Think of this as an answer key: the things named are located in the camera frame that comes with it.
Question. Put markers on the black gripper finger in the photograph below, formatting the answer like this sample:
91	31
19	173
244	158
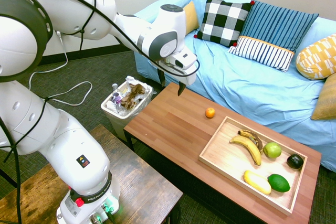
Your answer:
162	77
181	89

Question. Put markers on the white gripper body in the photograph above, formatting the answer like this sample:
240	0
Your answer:
187	70

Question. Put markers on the orange tangerine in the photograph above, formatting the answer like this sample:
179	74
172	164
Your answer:
210	112

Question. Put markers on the light wooden tray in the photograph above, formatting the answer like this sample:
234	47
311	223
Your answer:
225	155

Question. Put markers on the crumpled white wrapper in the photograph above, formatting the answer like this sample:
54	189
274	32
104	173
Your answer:
130	81

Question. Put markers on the crumpled brown paper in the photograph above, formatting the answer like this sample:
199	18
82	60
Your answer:
134	94

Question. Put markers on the reddish wooden coffee table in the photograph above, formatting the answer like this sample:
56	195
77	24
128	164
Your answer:
170	129

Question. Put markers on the clear plastic bottle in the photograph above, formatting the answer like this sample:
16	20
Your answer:
116	96

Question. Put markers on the plain yellow pillow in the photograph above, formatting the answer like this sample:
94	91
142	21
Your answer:
191	16

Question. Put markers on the black white checked pillow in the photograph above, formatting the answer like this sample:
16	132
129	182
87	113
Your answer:
223	19

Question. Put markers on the white trash bin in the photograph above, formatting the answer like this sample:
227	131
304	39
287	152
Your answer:
118	123

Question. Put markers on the light blue covered sofa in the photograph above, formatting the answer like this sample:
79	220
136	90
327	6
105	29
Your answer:
249	87

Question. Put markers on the navy white striped pillow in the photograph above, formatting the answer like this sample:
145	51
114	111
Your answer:
262	52

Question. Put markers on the brown overripe banana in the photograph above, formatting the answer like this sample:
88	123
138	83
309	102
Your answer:
256	137

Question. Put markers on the yellow banana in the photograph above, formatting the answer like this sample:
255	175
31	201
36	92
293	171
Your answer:
250	148

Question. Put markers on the dark rustic wooden table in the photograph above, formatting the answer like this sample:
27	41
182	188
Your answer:
141	182

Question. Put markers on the blue striped pillow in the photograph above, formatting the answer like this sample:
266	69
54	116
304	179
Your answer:
281	24

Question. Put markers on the green apple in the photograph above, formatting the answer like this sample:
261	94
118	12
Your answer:
272	150

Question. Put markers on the yellow oblong squash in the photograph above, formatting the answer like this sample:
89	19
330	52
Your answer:
257	182

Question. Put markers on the yellow white patterned pillow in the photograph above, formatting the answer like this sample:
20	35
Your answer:
317	58

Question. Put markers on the dark avocado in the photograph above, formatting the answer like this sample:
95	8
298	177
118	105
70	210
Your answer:
294	161

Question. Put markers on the green lime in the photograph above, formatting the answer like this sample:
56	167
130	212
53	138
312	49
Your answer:
278	182

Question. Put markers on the mustard woven pillow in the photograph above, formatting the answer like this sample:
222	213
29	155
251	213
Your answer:
326	98

